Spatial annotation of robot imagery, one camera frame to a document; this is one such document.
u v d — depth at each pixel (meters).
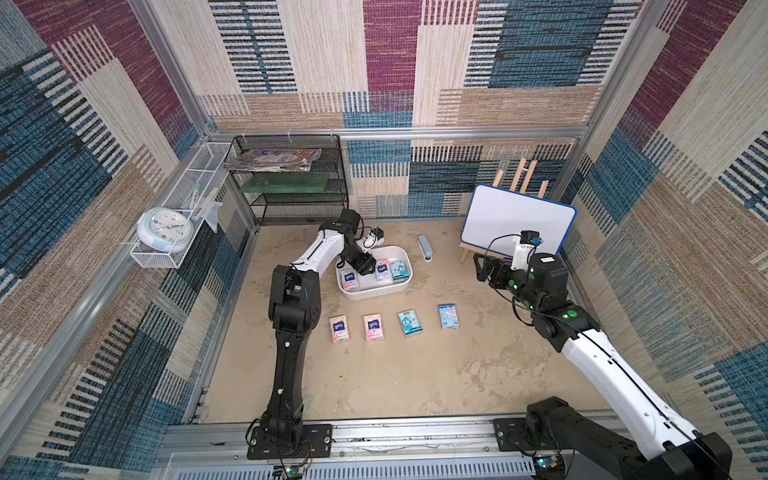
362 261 0.92
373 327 0.90
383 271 1.02
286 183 0.94
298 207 1.19
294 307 0.61
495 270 0.67
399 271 1.02
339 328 0.90
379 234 0.94
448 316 0.92
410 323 0.91
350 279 1.01
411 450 0.73
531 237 0.65
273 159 0.86
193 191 0.80
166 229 0.68
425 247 1.08
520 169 0.88
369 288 0.97
